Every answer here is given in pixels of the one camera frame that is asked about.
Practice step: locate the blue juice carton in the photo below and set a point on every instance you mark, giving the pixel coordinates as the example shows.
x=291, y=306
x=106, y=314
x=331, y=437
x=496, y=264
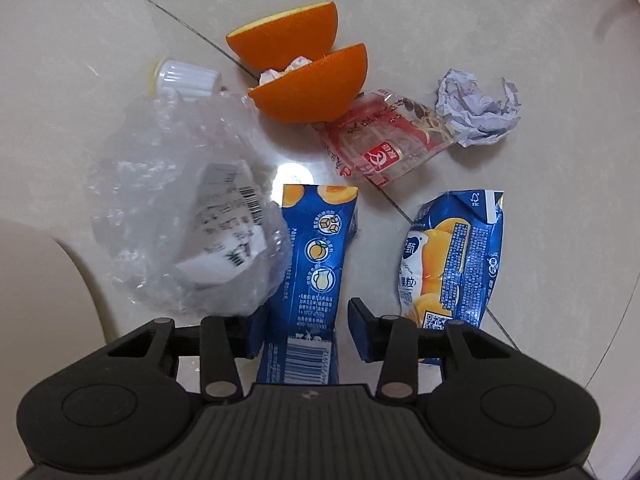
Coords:
x=310, y=270

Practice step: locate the white paper cup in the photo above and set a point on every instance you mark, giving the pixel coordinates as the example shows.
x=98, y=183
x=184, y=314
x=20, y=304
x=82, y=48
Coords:
x=187, y=80

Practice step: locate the crumpled paper ball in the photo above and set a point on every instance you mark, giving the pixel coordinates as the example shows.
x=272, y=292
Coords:
x=470, y=105

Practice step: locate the orange snack packet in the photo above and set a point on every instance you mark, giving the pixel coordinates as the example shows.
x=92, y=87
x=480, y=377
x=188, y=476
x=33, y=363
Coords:
x=465, y=260

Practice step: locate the white trash bin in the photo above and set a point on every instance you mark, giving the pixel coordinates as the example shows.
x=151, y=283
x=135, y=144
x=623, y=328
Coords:
x=40, y=280

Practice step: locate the white tissue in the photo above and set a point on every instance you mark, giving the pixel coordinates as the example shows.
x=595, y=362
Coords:
x=270, y=76

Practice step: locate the clear plastic bag with label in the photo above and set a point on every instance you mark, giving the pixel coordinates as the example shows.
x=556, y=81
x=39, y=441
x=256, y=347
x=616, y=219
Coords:
x=150, y=185

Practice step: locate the orange half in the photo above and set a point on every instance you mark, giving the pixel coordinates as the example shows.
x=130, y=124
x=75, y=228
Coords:
x=310, y=95
x=290, y=30

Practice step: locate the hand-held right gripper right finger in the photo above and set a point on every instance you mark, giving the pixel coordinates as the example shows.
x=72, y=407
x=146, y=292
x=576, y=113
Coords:
x=357, y=330

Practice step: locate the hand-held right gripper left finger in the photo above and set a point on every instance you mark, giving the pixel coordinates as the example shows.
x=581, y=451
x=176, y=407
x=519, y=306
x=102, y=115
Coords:
x=240, y=336

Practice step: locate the red clear plastic wrapper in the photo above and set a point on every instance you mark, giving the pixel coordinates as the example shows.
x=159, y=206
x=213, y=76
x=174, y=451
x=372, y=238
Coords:
x=380, y=145

